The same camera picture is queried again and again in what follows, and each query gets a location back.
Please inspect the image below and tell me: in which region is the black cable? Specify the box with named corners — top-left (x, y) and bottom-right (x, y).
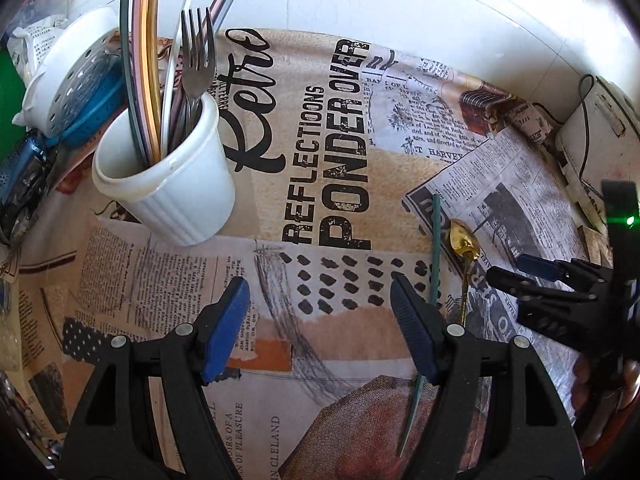
top-left (579, 74), bottom-right (603, 196)

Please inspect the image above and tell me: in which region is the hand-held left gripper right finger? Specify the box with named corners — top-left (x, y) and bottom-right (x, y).
top-left (390, 271), bottom-right (586, 480)

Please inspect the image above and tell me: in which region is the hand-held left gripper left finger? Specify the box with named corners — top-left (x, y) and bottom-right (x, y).
top-left (57, 276), bottom-right (251, 480)

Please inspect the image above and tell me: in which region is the white ribbed ceramic cup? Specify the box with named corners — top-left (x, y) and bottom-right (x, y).
top-left (91, 92), bottom-right (236, 247)

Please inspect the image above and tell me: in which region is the gold spoon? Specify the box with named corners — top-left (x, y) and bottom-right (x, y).
top-left (448, 219), bottom-right (482, 327)

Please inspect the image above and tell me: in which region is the green board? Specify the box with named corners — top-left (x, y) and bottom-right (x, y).
top-left (0, 45), bottom-right (26, 111)

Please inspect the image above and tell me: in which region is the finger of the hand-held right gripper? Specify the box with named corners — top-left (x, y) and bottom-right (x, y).
top-left (487, 266), bottom-right (608, 341)
top-left (517, 254), bottom-right (608, 293)

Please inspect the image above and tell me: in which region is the person's right hand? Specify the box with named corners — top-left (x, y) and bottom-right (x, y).
top-left (572, 355), bottom-right (640, 411)

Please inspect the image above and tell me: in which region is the newspaper print tablecloth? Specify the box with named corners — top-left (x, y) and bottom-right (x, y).
top-left (0, 27), bottom-right (611, 480)

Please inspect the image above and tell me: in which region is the white plastic device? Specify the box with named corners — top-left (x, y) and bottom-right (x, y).
top-left (556, 76), bottom-right (640, 233)

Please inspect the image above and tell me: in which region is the silver fork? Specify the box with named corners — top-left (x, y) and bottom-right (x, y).
top-left (172, 6), bottom-right (217, 151)

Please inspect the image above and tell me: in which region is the yellow chopstick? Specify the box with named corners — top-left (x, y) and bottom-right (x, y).
top-left (141, 0), bottom-right (160, 163)
top-left (150, 0), bottom-right (165, 162)

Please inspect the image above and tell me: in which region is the green chopstick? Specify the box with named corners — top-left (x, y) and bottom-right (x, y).
top-left (120, 0), bottom-right (150, 167)
top-left (397, 193), bottom-right (442, 457)

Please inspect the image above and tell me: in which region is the white perforated colander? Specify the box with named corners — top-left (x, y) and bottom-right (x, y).
top-left (12, 6), bottom-right (123, 138)

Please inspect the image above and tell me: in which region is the blue plastic basket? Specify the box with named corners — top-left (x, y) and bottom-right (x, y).
top-left (45, 65), bottom-right (126, 146)

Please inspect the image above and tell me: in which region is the white chopstick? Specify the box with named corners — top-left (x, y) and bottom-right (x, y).
top-left (161, 0), bottom-right (208, 153)

